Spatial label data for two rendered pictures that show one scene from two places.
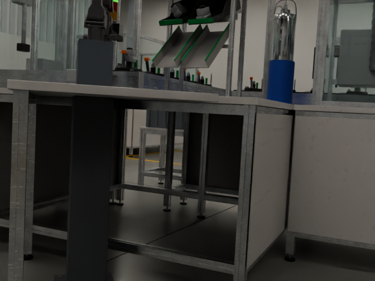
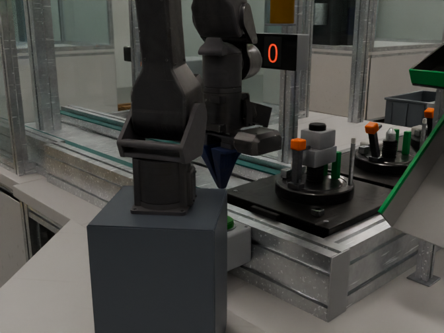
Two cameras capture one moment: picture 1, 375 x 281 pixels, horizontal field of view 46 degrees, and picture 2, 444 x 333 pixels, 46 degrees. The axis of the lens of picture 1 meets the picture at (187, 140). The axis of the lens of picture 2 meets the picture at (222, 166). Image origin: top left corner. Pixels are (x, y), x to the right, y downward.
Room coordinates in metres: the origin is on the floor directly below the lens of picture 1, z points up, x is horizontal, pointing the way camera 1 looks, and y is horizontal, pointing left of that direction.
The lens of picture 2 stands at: (1.39, 0.12, 1.28)
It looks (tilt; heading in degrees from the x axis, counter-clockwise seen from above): 16 degrees down; 23
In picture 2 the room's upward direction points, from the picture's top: straight up
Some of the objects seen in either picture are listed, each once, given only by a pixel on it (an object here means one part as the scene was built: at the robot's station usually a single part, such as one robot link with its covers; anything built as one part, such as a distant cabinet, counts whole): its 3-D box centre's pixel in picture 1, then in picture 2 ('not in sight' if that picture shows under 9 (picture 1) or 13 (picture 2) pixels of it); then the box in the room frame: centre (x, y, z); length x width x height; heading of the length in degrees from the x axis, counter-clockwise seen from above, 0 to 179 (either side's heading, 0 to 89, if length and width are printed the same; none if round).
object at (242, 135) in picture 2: (102, 32); (222, 113); (2.08, 0.42, 1.14); 0.19 x 0.06 x 0.08; 68
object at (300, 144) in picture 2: (124, 58); (300, 160); (2.23, 0.34, 1.04); 0.04 x 0.02 x 0.08; 156
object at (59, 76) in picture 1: (65, 80); (155, 202); (2.24, 0.63, 0.91); 0.89 x 0.06 x 0.11; 66
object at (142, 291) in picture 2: (94, 66); (166, 280); (1.89, 0.41, 0.96); 0.14 x 0.14 x 0.20; 17
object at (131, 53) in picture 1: (130, 55); (320, 142); (2.28, 0.31, 1.06); 0.08 x 0.04 x 0.07; 156
